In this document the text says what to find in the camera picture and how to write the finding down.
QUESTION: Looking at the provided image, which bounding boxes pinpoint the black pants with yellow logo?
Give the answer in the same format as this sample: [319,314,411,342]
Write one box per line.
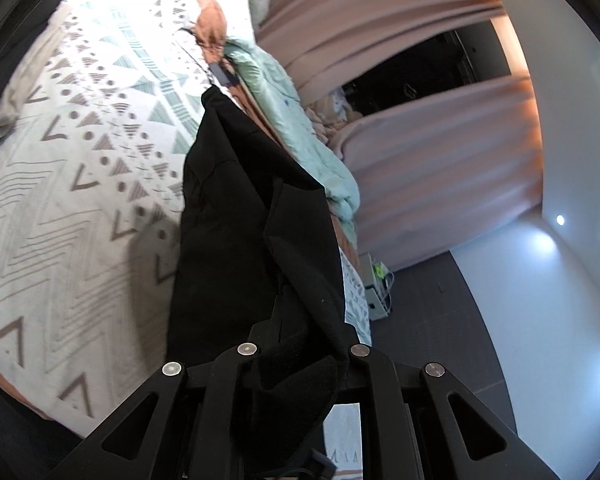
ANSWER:
[165,85,376,480]

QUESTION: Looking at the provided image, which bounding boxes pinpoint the white patterned bedspread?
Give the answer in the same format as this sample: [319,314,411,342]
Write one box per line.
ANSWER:
[0,0,373,471]

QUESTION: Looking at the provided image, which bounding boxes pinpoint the mint green quilt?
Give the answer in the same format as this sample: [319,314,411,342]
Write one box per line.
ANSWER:
[225,37,361,233]

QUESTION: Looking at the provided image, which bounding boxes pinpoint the small black device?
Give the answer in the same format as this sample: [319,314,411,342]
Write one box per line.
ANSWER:
[207,57,238,91]

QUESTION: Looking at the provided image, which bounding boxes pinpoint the pink curtain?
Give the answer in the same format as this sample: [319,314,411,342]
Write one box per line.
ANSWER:
[335,77,546,266]
[255,0,506,111]

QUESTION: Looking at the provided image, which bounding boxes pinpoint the dark window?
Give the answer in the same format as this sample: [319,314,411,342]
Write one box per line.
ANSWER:
[340,27,512,121]

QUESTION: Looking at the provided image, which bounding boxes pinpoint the crumpled beige cloth pile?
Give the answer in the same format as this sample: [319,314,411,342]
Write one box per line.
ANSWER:
[305,87,366,136]

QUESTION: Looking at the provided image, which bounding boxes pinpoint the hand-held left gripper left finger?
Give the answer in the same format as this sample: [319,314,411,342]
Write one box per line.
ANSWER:
[45,342,261,480]

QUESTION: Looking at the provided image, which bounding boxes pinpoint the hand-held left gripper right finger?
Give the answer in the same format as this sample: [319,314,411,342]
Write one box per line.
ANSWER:
[330,342,561,480]

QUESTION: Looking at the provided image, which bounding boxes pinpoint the grey box on floor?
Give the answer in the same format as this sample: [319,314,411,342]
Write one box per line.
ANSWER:
[360,252,396,322]

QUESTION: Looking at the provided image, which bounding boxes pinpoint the orange bed sheet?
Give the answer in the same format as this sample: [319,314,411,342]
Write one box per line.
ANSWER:
[165,0,356,261]

